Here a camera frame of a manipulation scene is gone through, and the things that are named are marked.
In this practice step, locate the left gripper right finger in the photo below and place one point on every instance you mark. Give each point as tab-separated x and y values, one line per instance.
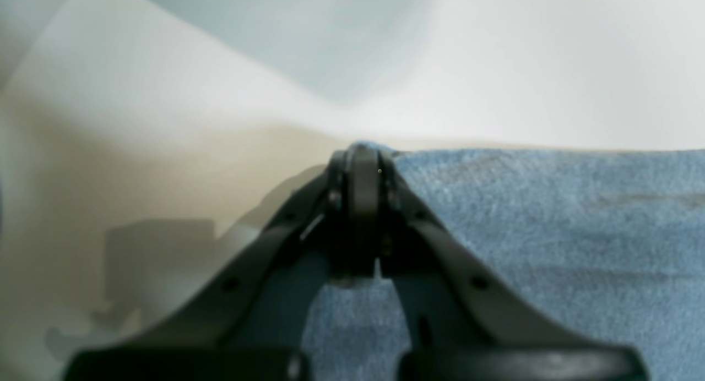
464	323

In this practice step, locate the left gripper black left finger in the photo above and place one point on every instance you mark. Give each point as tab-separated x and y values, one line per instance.
247	323

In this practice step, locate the grey t-shirt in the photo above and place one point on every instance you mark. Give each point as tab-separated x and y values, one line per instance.
610	244

